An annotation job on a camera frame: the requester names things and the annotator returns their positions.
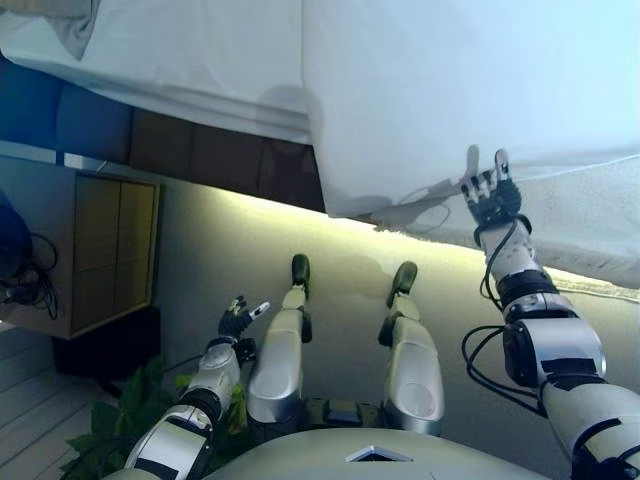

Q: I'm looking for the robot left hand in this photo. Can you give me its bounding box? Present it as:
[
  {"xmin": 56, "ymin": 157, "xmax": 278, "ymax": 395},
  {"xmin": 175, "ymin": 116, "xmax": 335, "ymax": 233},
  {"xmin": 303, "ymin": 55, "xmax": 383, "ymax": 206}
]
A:
[{"xmin": 218, "ymin": 295, "xmax": 271, "ymax": 342}]

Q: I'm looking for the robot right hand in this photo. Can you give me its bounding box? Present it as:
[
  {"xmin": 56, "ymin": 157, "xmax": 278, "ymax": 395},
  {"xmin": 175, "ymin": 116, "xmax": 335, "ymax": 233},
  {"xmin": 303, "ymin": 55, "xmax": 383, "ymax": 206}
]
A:
[{"xmin": 459, "ymin": 144, "xmax": 524, "ymax": 231}]

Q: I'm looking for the white duvet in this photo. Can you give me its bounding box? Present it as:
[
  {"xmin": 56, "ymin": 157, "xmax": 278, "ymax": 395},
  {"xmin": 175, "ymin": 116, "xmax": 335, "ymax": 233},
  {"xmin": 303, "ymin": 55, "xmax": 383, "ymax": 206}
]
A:
[{"xmin": 299, "ymin": 0, "xmax": 640, "ymax": 221}]

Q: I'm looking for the robot left leg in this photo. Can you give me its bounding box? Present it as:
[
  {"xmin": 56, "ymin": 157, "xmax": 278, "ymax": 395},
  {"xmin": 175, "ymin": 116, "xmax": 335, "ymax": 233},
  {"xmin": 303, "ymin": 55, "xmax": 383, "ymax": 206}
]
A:
[{"xmin": 247, "ymin": 282, "xmax": 314, "ymax": 429}]

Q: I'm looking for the robot leg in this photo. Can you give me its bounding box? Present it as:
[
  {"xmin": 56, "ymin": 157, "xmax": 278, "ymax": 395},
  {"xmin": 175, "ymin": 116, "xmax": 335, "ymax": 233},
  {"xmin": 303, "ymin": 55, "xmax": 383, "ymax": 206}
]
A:
[
  {"xmin": 378, "ymin": 294, "xmax": 446, "ymax": 436},
  {"xmin": 247, "ymin": 282, "xmax": 314, "ymax": 429}
]

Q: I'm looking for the dark robot left foot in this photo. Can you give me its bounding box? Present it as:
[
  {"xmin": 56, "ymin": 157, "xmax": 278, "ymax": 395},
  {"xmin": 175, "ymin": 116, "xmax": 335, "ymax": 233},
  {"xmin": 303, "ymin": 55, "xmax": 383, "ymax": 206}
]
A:
[{"xmin": 291, "ymin": 253, "xmax": 312, "ymax": 287}]

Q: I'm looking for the dark robot foot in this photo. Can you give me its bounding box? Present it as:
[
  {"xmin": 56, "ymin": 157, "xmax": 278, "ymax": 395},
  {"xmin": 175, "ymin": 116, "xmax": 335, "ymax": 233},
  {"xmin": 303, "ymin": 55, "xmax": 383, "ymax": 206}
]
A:
[
  {"xmin": 389, "ymin": 260, "xmax": 419, "ymax": 301},
  {"xmin": 291, "ymin": 253, "xmax": 312, "ymax": 287}
]

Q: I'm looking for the dark robot right foot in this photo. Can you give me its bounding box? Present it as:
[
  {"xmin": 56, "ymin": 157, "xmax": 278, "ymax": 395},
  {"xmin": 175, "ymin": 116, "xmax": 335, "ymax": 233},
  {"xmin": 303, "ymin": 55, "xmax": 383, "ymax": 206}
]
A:
[{"xmin": 389, "ymin": 260, "xmax": 419, "ymax": 301}]

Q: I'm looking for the green leafy plant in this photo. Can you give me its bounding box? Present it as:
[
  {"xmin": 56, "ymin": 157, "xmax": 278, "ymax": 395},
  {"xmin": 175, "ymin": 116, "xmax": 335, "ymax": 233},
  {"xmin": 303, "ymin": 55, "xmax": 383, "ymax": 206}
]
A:
[{"xmin": 59, "ymin": 354, "xmax": 249, "ymax": 480}]

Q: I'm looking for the dark robot pelvis block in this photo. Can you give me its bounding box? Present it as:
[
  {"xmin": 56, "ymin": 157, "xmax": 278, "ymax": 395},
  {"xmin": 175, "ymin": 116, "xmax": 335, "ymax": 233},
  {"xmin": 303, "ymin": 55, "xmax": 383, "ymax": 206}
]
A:
[{"xmin": 299, "ymin": 397, "xmax": 386, "ymax": 431}]

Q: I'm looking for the wooden nightstand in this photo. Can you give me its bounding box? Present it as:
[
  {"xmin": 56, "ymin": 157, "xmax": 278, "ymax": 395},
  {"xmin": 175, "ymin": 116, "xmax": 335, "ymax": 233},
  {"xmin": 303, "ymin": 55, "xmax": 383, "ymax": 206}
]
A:
[{"xmin": 0, "ymin": 154, "xmax": 162, "ymax": 341}]

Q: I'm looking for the pale robot torso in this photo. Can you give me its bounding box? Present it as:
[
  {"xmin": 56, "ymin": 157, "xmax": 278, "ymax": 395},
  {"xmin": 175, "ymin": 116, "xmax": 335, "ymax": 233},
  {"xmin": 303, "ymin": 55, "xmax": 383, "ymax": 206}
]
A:
[{"xmin": 199, "ymin": 429, "xmax": 571, "ymax": 480}]

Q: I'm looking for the robot right leg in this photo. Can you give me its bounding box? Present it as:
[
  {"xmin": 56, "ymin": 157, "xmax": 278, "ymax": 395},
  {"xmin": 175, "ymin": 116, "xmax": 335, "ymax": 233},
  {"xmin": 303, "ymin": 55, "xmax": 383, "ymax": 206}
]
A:
[{"xmin": 378, "ymin": 294, "xmax": 446, "ymax": 436}]

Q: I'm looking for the white fitted sheet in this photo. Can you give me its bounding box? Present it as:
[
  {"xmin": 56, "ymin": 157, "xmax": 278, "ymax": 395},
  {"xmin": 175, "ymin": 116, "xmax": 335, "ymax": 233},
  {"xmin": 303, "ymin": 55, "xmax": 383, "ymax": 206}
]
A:
[{"xmin": 0, "ymin": 0, "xmax": 321, "ymax": 146}]

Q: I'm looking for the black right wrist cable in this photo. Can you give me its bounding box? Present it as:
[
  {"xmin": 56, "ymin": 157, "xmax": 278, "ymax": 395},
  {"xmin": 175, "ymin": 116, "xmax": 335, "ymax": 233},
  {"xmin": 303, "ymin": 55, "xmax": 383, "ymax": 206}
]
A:
[{"xmin": 462, "ymin": 219, "xmax": 546, "ymax": 416}]

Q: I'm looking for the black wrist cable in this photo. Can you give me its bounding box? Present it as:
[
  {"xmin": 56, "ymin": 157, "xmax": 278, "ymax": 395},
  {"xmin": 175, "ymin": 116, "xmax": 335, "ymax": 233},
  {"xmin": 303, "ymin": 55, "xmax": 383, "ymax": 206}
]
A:
[
  {"xmin": 462, "ymin": 219, "xmax": 546, "ymax": 416},
  {"xmin": 159, "ymin": 355, "xmax": 211, "ymax": 375}
]

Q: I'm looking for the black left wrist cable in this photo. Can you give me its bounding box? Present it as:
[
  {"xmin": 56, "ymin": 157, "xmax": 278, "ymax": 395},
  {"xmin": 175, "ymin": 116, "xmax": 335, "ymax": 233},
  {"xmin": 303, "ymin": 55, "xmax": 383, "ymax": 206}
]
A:
[{"xmin": 159, "ymin": 355, "xmax": 211, "ymax": 375}]

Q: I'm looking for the brown upholstered bed frame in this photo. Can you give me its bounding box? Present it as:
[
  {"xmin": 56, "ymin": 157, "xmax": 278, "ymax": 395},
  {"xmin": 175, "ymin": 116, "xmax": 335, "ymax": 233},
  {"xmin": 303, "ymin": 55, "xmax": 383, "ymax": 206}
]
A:
[{"xmin": 0, "ymin": 52, "xmax": 329, "ymax": 217}]

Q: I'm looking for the black cable bundle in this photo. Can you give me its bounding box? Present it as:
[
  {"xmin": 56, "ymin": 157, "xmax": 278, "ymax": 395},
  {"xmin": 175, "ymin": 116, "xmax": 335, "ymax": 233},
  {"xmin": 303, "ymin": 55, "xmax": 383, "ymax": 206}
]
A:
[{"xmin": 0, "ymin": 232, "xmax": 59, "ymax": 321}]

